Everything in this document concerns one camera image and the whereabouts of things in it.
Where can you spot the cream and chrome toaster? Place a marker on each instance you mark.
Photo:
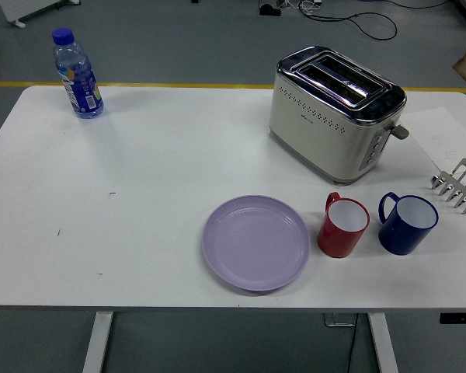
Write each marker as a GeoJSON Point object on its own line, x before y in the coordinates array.
{"type": "Point", "coordinates": [318, 128]}

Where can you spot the black table control panel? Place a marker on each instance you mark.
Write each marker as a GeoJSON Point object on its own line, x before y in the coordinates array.
{"type": "Point", "coordinates": [460, 318]}

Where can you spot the grey toaster lever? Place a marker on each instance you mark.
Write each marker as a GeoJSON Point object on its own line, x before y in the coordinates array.
{"type": "Point", "coordinates": [400, 131]}

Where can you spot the clear water bottle blue cap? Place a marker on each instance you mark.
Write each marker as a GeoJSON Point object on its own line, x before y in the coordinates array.
{"type": "Point", "coordinates": [81, 87]}

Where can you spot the lilac round plate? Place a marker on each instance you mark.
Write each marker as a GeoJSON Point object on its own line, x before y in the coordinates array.
{"type": "Point", "coordinates": [256, 242]}

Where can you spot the clear plastic under-table bracket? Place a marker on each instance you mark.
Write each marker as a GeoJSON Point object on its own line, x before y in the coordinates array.
{"type": "Point", "coordinates": [339, 320]}

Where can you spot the white table leg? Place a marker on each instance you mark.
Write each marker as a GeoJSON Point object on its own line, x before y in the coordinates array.
{"type": "Point", "coordinates": [382, 342]}
{"type": "Point", "coordinates": [98, 342]}

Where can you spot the silver metal toast rack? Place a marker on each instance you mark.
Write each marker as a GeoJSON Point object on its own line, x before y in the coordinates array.
{"type": "Point", "coordinates": [460, 186]}

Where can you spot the white floor stand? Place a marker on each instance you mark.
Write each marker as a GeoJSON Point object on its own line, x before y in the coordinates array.
{"type": "Point", "coordinates": [27, 9]}

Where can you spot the red mug white inside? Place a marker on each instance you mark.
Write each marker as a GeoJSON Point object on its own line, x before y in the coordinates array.
{"type": "Point", "coordinates": [336, 241]}

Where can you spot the black floor device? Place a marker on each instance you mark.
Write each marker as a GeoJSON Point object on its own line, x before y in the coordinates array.
{"type": "Point", "coordinates": [270, 9]}

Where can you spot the blue mug white inside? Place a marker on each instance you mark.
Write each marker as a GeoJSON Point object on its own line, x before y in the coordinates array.
{"type": "Point", "coordinates": [398, 237]}

